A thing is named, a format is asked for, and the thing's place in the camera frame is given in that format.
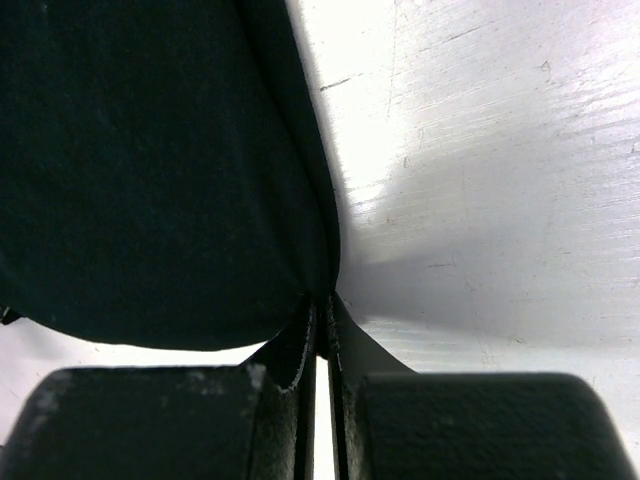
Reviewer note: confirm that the black t shirt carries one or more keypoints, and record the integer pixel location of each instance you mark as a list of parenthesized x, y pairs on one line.
[(163, 179)]

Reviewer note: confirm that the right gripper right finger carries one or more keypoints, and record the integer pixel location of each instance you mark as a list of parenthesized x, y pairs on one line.
[(391, 422)]

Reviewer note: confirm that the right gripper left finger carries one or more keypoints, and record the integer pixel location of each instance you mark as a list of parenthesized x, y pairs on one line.
[(254, 420)]

